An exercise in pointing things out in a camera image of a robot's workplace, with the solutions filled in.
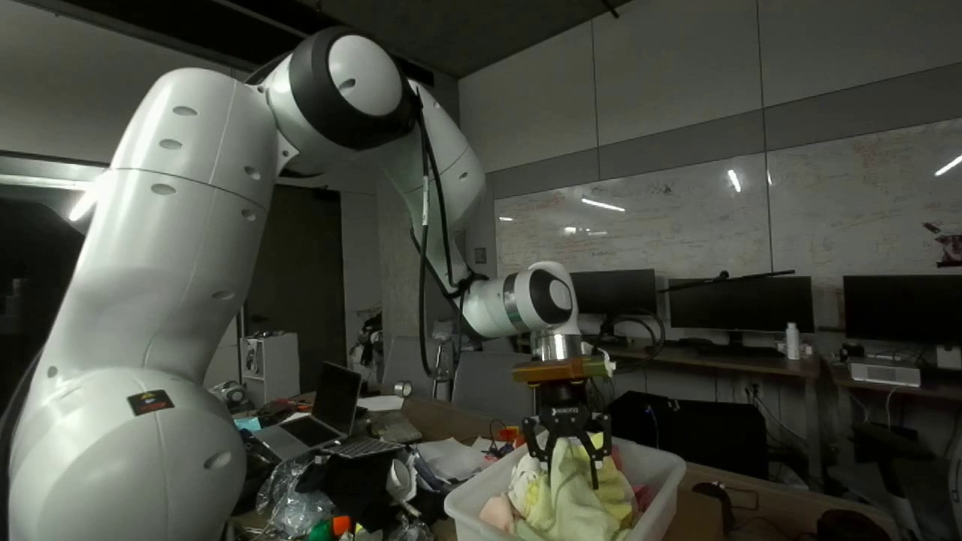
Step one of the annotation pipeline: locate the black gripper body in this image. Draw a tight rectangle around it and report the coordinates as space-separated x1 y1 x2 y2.
520 380 612 445

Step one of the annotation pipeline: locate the pale green towel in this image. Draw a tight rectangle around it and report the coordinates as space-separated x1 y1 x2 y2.
506 429 639 541

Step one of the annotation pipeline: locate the peach printed cloth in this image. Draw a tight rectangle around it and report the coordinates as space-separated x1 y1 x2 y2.
479 490 520 536

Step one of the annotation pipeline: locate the white plastic storage box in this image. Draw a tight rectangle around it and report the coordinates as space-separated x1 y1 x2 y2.
441 432 691 541

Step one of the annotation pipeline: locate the white box device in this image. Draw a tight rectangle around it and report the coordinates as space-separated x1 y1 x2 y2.
847 357 922 390

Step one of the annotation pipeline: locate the grey chair back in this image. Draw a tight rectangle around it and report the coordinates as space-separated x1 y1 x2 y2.
451 347 536 422

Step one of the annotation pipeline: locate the white paper pile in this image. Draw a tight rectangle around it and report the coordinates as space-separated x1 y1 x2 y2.
411 432 497 492

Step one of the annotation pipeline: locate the black computer monitor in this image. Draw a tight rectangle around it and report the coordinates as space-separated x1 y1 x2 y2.
569 266 661 317
667 272 818 333
838 272 962 347

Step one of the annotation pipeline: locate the long wooden desk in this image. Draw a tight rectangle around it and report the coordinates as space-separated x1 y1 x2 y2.
545 339 962 404

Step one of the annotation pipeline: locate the open grey laptop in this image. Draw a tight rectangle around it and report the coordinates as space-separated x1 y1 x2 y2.
252 360 368 461

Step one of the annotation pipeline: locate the white plastic bottle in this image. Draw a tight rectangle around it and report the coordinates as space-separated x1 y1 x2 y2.
781 317 805 364

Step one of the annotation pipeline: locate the clear plastic bag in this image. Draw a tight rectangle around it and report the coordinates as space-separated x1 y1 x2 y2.
252 460 339 541

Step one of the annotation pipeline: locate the white cabinet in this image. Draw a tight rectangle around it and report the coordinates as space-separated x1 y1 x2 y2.
239 328 303 404

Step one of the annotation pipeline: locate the orange gripper mount plate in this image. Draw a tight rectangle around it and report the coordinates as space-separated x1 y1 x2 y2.
510 355 619 390

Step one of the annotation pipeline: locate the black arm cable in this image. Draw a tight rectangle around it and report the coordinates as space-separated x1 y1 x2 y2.
408 116 474 385

